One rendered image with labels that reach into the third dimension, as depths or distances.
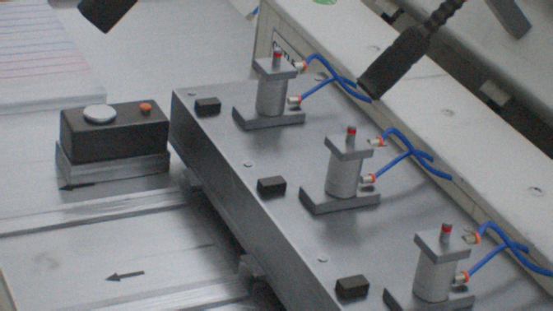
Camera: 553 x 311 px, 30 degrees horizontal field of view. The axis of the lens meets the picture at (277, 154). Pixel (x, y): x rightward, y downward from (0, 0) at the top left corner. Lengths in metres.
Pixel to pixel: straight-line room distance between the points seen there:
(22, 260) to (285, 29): 0.33
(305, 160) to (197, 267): 0.11
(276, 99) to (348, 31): 0.15
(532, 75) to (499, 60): 0.03
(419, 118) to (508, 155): 0.07
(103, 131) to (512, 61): 0.31
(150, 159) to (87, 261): 0.12
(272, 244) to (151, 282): 0.09
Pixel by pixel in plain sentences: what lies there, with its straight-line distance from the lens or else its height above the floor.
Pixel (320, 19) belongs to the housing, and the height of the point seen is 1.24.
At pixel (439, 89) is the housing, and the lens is 0.82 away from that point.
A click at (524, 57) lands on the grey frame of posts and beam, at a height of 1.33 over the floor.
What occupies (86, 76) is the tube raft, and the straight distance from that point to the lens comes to 0.92.
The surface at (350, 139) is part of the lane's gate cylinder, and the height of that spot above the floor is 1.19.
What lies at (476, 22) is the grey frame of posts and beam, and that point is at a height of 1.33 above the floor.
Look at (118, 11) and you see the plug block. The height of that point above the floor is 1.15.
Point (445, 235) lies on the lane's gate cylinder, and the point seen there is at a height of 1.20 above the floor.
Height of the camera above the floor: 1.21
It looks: 5 degrees down
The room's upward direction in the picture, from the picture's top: 45 degrees clockwise
